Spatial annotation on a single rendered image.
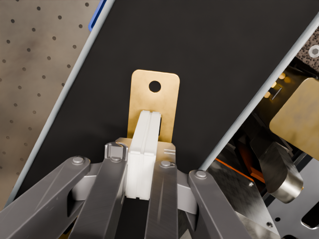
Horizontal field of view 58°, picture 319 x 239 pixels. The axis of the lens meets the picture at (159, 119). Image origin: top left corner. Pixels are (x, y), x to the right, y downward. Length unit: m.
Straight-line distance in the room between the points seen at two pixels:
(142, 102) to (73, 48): 0.51
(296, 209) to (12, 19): 0.70
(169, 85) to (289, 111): 0.16
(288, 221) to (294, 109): 0.24
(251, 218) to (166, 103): 0.20
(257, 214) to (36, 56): 0.60
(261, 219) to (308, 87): 0.17
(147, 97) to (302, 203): 0.35
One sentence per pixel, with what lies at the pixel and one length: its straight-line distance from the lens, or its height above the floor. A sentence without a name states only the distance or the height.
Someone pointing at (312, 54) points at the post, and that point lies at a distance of 0.32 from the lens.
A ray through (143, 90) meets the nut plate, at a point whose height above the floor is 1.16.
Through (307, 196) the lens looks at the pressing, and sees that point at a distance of 0.52.
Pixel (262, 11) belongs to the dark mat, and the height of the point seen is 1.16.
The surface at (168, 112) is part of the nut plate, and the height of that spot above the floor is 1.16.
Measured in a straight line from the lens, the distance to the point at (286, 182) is 0.36.
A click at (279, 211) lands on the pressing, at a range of 0.52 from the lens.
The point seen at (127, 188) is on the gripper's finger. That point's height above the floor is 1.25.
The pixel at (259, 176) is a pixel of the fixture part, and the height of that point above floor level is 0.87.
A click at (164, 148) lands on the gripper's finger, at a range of 0.18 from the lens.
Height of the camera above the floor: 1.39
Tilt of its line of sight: 69 degrees down
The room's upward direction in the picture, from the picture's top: 173 degrees counter-clockwise
